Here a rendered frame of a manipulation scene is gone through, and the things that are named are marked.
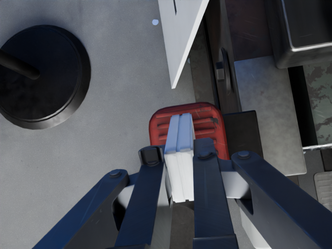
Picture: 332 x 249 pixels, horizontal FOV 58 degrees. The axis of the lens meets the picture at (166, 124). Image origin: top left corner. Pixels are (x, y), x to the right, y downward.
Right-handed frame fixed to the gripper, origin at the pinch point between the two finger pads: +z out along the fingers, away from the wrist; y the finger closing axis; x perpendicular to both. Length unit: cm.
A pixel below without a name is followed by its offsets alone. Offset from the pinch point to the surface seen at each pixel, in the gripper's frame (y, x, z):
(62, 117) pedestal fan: -46, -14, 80
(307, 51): 12.4, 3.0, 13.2
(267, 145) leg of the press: 8.2, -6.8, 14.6
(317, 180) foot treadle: 28, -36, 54
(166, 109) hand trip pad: -1.2, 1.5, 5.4
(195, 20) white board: 3.0, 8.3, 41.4
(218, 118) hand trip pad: 2.7, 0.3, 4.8
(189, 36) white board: 1.5, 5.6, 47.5
